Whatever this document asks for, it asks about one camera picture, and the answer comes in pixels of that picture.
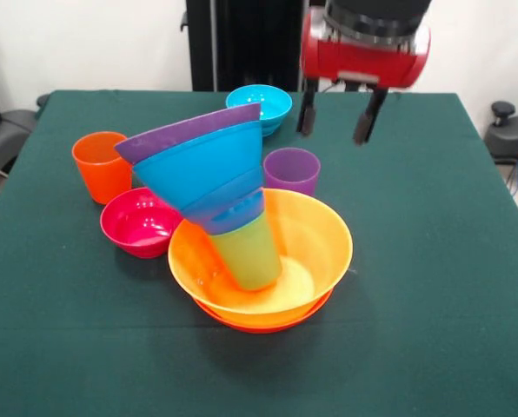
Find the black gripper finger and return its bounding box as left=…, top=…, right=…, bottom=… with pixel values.
left=296, top=77, right=319, bottom=137
left=352, top=86, right=390, bottom=147

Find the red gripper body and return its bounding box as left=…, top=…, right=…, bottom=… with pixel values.
left=300, top=7, right=432, bottom=90

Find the purple cup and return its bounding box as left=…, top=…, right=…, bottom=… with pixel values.
left=262, top=148, right=322, bottom=197

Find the large sky blue bowl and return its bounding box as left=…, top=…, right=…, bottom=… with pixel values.
left=131, top=119, right=264, bottom=214

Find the dark blue bowl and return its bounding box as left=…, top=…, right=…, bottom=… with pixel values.
left=180, top=167, right=265, bottom=235

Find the yellow bowl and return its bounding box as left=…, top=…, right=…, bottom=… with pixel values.
left=168, top=188, right=355, bottom=328

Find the purple bowl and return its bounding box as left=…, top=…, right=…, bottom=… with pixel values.
left=113, top=103, right=262, bottom=164

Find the green cup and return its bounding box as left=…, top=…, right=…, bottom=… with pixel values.
left=209, top=210, right=284, bottom=292

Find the small light blue bowl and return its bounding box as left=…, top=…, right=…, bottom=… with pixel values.
left=225, top=84, right=294, bottom=139

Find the dark green table cloth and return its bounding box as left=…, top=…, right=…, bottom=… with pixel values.
left=0, top=89, right=518, bottom=417

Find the pink bowl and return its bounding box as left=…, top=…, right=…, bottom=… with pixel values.
left=99, top=187, right=184, bottom=260

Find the orange bowl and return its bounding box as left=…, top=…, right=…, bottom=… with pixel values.
left=193, top=288, right=334, bottom=334

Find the orange cup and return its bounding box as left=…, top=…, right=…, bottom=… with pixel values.
left=70, top=131, right=134, bottom=206

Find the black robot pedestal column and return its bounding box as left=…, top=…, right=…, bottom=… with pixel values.
left=180, top=0, right=332, bottom=93

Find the black pedestal leg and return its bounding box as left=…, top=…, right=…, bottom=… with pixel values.
left=484, top=101, right=518, bottom=195
left=0, top=94, right=51, bottom=175

